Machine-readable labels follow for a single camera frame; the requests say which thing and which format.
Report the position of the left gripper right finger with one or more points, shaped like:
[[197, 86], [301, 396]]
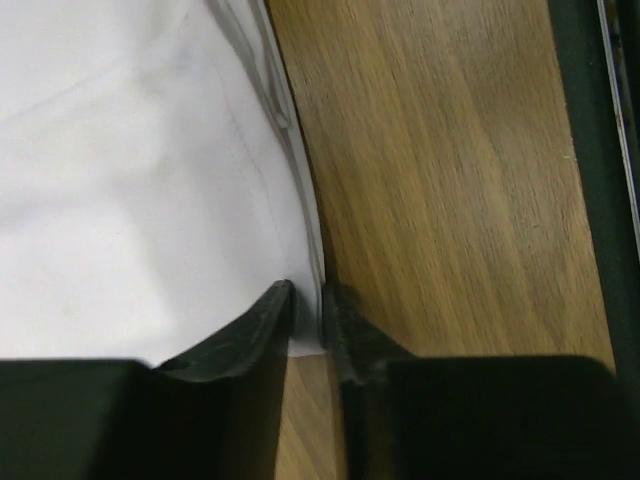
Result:
[[357, 345]]

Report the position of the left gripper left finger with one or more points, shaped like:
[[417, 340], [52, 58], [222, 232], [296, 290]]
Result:
[[237, 348]]

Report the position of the white t shirt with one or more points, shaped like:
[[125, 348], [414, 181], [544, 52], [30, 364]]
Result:
[[154, 181]]

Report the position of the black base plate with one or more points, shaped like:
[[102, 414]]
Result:
[[585, 76]]

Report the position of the aluminium frame rail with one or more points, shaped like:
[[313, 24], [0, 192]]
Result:
[[623, 118]]

